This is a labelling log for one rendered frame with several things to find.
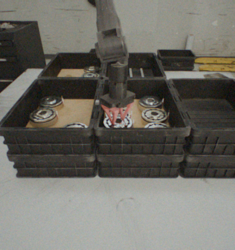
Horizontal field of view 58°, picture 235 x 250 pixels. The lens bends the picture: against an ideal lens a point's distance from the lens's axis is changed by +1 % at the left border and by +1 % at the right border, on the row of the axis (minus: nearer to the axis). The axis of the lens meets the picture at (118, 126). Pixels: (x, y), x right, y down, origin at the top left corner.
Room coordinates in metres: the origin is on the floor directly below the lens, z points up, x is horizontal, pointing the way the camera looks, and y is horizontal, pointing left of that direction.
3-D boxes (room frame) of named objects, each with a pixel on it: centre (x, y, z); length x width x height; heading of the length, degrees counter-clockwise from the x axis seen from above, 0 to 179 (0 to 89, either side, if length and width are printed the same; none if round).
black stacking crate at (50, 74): (1.10, 0.23, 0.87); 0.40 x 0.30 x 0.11; 0
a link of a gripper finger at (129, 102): (0.61, -0.01, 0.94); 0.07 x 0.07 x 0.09; 44
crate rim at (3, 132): (0.70, 0.23, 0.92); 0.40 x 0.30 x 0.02; 0
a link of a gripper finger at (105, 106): (0.59, 0.01, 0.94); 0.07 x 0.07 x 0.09; 44
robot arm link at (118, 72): (0.61, 0.00, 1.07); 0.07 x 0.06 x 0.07; 177
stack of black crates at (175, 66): (2.44, -0.66, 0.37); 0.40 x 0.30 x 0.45; 87
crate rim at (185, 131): (0.70, -0.07, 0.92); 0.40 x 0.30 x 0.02; 0
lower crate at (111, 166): (0.70, -0.07, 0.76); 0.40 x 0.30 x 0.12; 0
